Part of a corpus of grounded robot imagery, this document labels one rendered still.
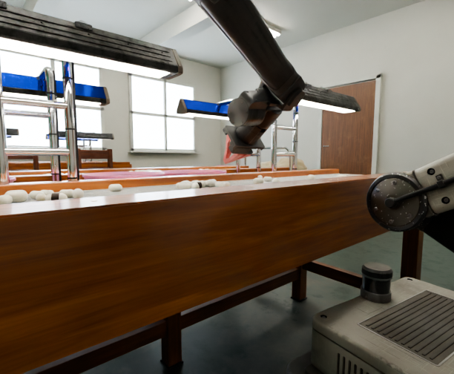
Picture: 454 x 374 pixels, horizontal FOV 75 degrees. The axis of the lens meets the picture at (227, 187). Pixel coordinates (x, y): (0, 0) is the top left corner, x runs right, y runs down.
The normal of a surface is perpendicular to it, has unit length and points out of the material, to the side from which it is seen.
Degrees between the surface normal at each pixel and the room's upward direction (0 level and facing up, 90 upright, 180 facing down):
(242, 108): 96
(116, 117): 90
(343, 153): 90
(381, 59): 90
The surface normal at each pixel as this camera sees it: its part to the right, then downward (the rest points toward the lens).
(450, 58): -0.74, 0.07
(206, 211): 0.64, 0.08
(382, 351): 0.00, -1.00
